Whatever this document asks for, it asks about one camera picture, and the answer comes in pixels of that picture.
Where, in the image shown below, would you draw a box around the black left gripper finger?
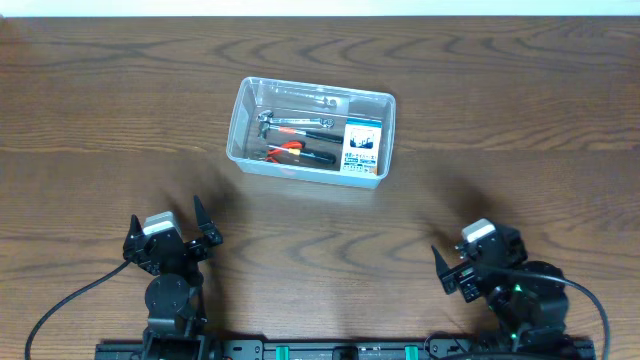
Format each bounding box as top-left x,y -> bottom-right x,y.
193,195 -> 223,246
125,214 -> 144,248

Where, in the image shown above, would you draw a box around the red handled pliers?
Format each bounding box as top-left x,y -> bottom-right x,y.
257,140 -> 305,163

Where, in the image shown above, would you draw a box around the small black orange hammer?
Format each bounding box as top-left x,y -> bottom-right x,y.
258,122 -> 344,144

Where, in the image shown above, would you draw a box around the silver ratchet wrench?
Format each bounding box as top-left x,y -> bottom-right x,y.
257,110 -> 335,129

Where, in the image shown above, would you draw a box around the black yellow screwdriver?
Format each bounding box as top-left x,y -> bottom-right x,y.
267,145 -> 336,165

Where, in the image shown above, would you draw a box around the blue white cardboard box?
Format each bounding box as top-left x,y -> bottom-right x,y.
340,118 -> 382,177

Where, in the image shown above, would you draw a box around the clear plastic container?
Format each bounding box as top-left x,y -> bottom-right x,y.
226,77 -> 396,189

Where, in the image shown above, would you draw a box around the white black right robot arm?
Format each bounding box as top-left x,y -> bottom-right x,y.
432,219 -> 569,354

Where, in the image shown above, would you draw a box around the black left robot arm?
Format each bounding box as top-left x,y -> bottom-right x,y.
123,197 -> 223,359

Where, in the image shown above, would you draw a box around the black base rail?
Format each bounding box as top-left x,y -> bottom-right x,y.
94,337 -> 596,360

